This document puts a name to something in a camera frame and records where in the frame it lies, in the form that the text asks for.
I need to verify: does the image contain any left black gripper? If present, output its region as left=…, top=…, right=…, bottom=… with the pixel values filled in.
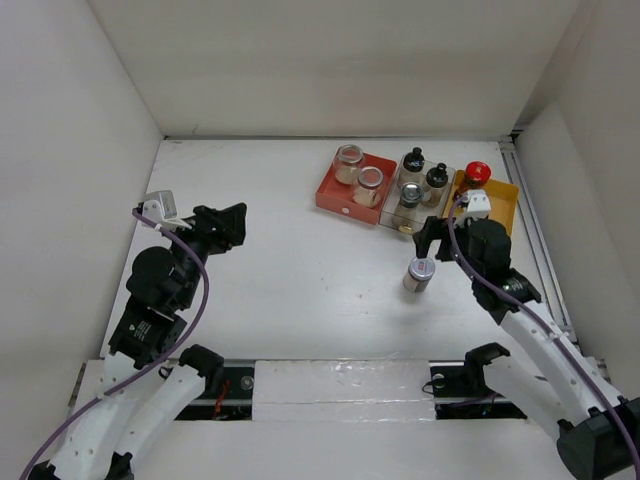
left=164, top=201, right=246, bottom=307

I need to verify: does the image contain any silver lid jar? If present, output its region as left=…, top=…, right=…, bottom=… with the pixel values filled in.
left=402, top=257, right=436, bottom=293

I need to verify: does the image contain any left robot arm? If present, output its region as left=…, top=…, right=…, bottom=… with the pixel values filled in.
left=21, top=200, right=247, bottom=479

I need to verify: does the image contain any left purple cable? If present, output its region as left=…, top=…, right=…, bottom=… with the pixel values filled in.
left=19, top=209, right=211, bottom=480

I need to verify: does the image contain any red lid sauce jar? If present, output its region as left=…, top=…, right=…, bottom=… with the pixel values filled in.
left=454, top=161, right=492, bottom=198

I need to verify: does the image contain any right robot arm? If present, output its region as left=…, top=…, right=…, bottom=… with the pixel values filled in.
left=413, top=216, right=639, bottom=479

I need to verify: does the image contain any glass jar of rice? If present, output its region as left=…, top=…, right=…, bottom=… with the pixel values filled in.
left=333, top=144, right=364, bottom=185

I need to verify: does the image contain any clear plastic tray box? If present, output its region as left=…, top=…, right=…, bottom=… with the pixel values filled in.
left=379, top=147, right=455, bottom=235

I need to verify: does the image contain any black knob lid shaker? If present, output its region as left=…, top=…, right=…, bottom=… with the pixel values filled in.
left=397, top=147, right=425, bottom=188

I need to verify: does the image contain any black faceted lid jar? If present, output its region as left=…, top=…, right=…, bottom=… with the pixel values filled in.
left=422, top=163, right=449, bottom=207

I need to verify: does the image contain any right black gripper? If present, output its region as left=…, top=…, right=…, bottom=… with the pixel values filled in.
left=412, top=214, right=482, bottom=282

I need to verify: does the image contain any yellow tray box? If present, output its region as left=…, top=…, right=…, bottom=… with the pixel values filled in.
left=440, top=170, right=519, bottom=236

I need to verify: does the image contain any red tray box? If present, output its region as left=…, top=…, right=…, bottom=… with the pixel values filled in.
left=315, top=153, right=398, bottom=225

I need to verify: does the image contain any black silver lid shaker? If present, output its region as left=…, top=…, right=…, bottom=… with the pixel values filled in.
left=392, top=182, right=424, bottom=230

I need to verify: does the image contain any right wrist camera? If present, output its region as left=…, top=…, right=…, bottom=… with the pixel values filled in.
left=454, top=189, right=491, bottom=223

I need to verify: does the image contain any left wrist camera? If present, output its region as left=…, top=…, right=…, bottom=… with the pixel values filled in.
left=132, top=190, right=191, bottom=231

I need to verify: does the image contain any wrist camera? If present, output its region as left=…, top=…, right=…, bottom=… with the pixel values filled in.
left=132, top=190, right=191, bottom=231
left=454, top=189, right=491, bottom=223

